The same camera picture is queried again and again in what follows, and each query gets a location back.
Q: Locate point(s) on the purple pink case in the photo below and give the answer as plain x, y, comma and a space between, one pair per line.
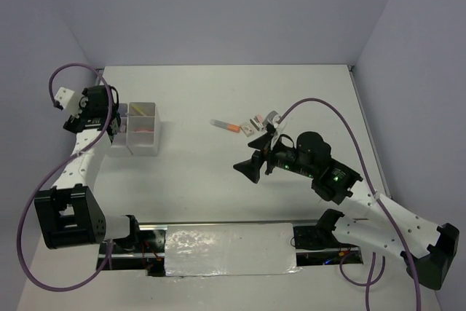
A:
123, 125

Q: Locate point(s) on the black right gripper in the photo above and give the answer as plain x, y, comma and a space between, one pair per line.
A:
250, 167

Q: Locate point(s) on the pink mini stapler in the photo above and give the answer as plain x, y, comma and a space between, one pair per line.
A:
257, 122

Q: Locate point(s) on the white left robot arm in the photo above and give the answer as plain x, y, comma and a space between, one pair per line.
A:
68, 213

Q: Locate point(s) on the white compartment organizer box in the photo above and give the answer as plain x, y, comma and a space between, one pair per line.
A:
131, 144

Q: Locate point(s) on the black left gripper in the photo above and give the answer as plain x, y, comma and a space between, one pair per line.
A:
73, 121

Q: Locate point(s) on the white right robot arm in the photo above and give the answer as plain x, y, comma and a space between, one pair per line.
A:
368, 220

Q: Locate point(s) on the orange capped marker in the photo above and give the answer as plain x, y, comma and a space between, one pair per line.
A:
225, 125

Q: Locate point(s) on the pink transparent case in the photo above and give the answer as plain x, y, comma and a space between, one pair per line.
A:
144, 130

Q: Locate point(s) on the yellow highlighter pen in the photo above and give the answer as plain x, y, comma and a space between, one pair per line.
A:
136, 108

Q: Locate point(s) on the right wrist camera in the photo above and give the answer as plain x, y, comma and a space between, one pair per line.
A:
273, 127

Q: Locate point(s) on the silver tape panel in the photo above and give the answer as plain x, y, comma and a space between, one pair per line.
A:
229, 250

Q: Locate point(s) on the staples box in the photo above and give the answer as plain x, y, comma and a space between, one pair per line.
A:
247, 129

